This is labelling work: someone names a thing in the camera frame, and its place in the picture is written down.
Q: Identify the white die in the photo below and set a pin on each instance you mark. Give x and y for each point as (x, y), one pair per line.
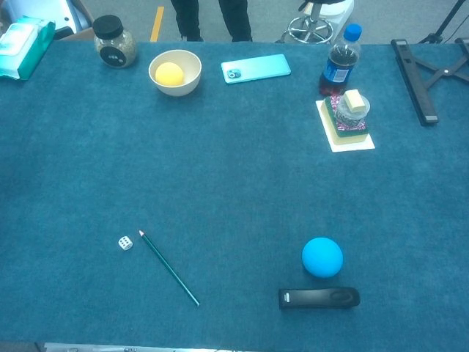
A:
(125, 242)

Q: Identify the teal felt table cover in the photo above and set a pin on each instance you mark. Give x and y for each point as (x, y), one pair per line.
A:
(238, 183)

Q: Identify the light blue smartphone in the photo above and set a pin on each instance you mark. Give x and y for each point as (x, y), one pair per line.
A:
(258, 67)

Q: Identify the green pencil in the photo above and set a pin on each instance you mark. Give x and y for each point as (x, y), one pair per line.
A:
(168, 267)

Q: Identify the yellow green sponge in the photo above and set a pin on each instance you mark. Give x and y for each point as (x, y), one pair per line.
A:
(348, 138)

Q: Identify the blue ball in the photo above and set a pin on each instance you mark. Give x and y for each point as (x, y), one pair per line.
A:
(322, 257)

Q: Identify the cream bowl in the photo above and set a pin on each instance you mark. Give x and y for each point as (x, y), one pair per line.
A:
(190, 64)

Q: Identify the yellow ball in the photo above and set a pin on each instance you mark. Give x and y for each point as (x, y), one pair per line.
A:
(169, 74)

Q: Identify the red white patterned pad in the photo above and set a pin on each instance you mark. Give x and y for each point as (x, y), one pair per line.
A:
(334, 99)

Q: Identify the small clear glass cup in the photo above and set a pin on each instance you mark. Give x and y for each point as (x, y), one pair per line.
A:
(348, 116)

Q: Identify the pale yellow block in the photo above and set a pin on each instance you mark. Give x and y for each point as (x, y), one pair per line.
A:
(354, 100)

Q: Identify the cola bottle blue cap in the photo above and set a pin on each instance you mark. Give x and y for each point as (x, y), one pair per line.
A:
(339, 62)

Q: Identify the person in black trousers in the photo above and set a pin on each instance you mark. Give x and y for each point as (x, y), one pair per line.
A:
(187, 18)

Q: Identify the chrome stool base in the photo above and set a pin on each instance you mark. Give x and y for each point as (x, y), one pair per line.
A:
(311, 27)

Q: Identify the glass jar black lid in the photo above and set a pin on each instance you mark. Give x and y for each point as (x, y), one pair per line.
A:
(114, 47)

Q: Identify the black folding stand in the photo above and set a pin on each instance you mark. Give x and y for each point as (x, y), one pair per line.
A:
(417, 84)

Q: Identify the brown cardboard box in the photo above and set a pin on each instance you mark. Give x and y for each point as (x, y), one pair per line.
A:
(82, 34)

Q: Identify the green wet wipes pack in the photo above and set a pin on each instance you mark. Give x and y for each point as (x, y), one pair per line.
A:
(22, 47)

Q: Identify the black tripod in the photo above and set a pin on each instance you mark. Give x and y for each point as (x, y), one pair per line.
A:
(445, 22)

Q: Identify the metal table frame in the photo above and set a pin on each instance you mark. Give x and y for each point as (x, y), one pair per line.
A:
(110, 347)

